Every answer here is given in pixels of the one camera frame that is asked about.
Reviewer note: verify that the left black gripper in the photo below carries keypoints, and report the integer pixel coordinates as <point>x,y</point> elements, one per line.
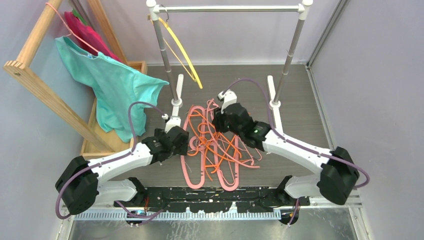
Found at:
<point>181,149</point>

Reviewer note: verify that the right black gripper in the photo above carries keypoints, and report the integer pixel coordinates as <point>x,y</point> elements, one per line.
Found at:
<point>218,121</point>

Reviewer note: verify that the orange plastic hanger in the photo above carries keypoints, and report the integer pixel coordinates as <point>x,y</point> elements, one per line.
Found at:
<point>212,145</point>

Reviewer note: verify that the yellow hanger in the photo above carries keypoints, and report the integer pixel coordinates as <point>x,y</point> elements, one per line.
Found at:
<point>187,63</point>

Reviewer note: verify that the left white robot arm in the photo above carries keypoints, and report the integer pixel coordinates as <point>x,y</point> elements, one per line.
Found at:
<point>85,183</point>

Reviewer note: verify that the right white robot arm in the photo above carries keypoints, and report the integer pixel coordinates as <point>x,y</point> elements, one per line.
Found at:
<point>333,175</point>

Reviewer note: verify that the left thick pink hanger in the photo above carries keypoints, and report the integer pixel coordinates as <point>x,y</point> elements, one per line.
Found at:
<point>193,165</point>

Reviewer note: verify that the thick pink hanger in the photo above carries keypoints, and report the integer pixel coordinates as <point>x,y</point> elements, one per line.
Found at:
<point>232,172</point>
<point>193,165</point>

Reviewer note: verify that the white metal clothes rack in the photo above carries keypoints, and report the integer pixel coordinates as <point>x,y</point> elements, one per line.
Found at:
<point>233,40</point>

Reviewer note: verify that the right thick pink hanger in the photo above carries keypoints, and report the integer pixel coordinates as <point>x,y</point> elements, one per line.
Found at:
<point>232,172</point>

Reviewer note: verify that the teal t-shirt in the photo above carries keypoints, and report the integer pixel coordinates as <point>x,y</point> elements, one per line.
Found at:
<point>122,92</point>

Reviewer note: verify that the wooden clothes rack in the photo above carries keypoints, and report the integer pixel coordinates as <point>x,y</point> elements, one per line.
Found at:
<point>32,72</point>

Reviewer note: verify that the magenta garment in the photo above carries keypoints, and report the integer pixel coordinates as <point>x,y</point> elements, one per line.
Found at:
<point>88,39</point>

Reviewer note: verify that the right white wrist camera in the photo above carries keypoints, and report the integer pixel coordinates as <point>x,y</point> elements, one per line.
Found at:
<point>227,98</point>

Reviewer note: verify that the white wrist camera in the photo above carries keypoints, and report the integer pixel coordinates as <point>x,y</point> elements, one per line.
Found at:
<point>171,121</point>
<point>227,98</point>

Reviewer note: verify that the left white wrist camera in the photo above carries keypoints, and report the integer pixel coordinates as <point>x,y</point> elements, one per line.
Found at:
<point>171,121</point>

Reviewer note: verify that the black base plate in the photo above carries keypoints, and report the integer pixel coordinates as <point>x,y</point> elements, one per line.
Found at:
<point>213,203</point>

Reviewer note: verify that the thin pink wire hanger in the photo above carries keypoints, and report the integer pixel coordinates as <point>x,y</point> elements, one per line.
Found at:
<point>71,33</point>

